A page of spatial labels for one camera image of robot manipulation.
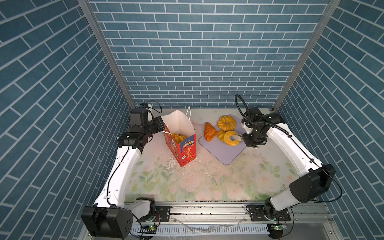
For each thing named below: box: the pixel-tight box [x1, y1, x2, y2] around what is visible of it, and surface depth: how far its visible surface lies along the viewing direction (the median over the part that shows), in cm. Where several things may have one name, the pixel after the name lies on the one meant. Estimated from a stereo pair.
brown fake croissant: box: [204, 122, 218, 142], surface depth 104 cm
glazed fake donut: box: [224, 130, 241, 147], surface depth 91 cm
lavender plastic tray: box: [198, 115, 247, 166], surface depth 98 cm
